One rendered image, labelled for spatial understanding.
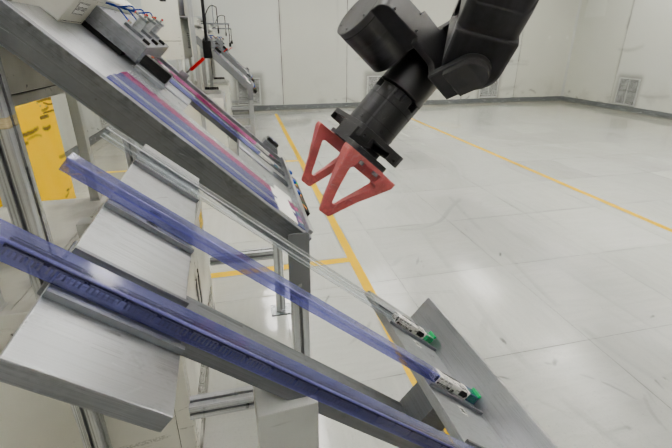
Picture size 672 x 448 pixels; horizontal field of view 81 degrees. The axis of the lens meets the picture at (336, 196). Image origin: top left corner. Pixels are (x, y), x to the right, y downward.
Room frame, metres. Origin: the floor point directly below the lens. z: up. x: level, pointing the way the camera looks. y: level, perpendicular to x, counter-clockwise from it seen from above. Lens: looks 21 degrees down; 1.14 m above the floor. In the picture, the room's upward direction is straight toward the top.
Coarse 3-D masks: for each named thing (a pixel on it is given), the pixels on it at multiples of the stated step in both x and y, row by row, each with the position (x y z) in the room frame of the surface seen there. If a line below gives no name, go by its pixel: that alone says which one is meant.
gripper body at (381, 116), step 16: (384, 80) 0.47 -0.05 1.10; (368, 96) 0.45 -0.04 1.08; (384, 96) 0.44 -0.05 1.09; (336, 112) 0.48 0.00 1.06; (352, 112) 0.45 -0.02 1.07; (368, 112) 0.43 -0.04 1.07; (384, 112) 0.43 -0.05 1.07; (400, 112) 0.43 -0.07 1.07; (416, 112) 0.45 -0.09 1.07; (368, 128) 0.40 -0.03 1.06; (384, 128) 0.43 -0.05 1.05; (400, 128) 0.44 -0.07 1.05; (384, 144) 0.40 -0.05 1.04; (400, 160) 0.41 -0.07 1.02
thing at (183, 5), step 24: (144, 0) 4.06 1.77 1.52; (168, 0) 4.11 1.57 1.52; (192, 0) 4.26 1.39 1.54; (168, 24) 4.10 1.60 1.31; (192, 24) 4.11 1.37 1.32; (216, 24) 4.57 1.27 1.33; (168, 48) 4.10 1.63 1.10; (216, 48) 4.49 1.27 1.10; (192, 72) 4.77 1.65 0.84; (240, 72) 4.71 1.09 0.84; (216, 96) 4.31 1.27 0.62
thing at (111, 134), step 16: (112, 128) 0.38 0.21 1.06; (128, 144) 0.37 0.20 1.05; (144, 160) 0.38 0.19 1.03; (160, 160) 0.38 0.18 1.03; (176, 176) 0.38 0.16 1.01; (192, 192) 0.39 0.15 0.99; (208, 192) 0.39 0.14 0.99; (224, 208) 0.40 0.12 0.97; (240, 224) 0.40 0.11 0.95; (256, 224) 0.40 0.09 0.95; (272, 240) 0.41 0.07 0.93; (304, 256) 0.42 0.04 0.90; (320, 272) 0.42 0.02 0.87; (336, 272) 0.44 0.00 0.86; (352, 288) 0.44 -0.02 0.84; (368, 304) 0.44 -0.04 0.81; (384, 304) 0.46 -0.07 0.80
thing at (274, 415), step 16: (256, 400) 0.29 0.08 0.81; (272, 400) 0.29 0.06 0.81; (288, 400) 0.29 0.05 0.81; (304, 400) 0.29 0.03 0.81; (256, 416) 0.27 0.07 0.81; (272, 416) 0.27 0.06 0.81; (288, 416) 0.28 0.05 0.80; (304, 416) 0.28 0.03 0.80; (272, 432) 0.27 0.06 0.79; (288, 432) 0.28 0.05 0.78; (304, 432) 0.28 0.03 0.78
